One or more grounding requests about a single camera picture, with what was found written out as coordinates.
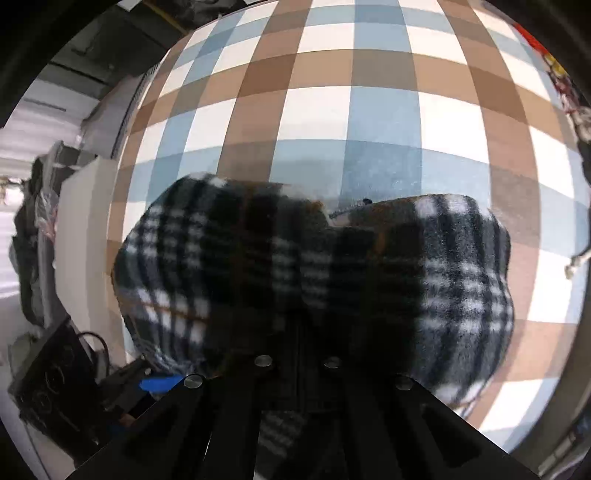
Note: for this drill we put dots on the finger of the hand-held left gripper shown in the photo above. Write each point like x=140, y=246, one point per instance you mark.
x=159, y=383

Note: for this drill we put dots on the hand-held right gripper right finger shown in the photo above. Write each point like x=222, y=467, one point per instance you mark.
x=332, y=376

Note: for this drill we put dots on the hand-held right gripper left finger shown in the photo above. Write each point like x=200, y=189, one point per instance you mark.
x=265, y=374

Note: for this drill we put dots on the black white plaid jacket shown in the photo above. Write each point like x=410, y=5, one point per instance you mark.
x=194, y=258

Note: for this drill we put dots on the pile of grey clothes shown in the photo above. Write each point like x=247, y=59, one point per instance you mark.
x=34, y=230

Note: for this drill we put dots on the white mattress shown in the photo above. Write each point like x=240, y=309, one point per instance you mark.
x=87, y=254

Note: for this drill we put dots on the grey upholstered headboard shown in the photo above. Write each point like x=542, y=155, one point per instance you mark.
x=568, y=392

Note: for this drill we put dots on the checkered bed sheet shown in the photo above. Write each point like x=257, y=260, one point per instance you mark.
x=360, y=92

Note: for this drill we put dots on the pile of loose shoes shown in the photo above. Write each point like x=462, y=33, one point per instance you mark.
x=572, y=94

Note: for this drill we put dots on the yellow shoes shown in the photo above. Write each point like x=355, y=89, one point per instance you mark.
x=555, y=66

